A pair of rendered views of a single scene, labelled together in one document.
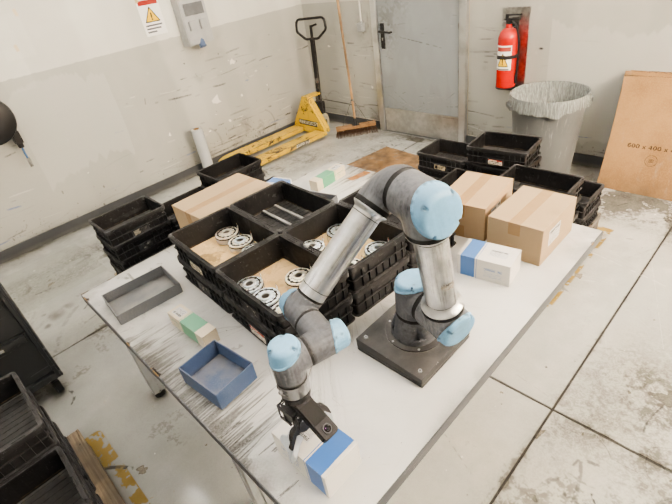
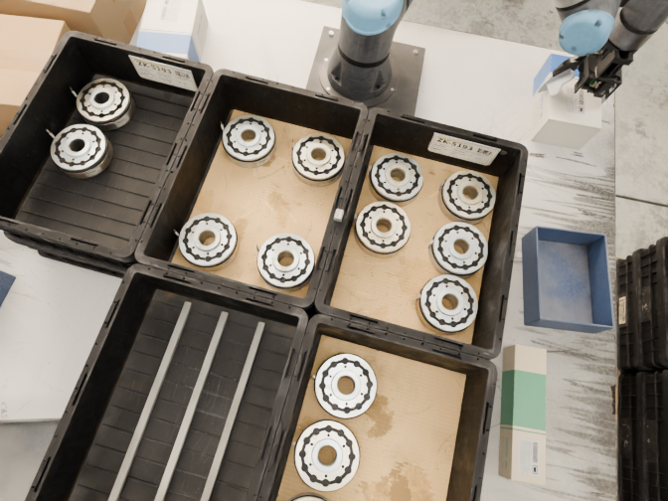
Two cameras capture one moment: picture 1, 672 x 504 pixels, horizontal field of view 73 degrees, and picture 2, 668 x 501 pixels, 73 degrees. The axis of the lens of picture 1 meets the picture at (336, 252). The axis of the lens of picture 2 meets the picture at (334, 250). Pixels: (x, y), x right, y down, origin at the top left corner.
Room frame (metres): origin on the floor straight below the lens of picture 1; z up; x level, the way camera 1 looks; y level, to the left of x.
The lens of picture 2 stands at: (1.62, 0.32, 1.63)
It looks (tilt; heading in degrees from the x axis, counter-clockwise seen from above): 71 degrees down; 224
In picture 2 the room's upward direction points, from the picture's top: 8 degrees clockwise
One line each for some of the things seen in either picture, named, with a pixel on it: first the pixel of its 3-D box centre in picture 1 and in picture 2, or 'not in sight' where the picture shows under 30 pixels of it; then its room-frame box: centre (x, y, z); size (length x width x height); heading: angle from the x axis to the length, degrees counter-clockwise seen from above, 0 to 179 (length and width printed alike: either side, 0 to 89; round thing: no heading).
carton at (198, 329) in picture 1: (193, 325); (522, 412); (1.31, 0.57, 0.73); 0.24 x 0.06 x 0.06; 42
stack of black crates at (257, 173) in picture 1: (236, 192); not in sight; (3.21, 0.67, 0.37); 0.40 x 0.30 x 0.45; 130
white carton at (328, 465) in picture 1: (316, 447); (565, 99); (0.72, 0.14, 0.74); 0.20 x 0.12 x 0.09; 41
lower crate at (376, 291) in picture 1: (348, 267); not in sight; (1.46, -0.04, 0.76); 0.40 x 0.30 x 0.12; 37
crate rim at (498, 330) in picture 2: (279, 272); (427, 224); (1.28, 0.20, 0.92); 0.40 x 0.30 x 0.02; 37
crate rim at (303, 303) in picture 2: (343, 234); (259, 180); (1.46, -0.04, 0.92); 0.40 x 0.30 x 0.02; 37
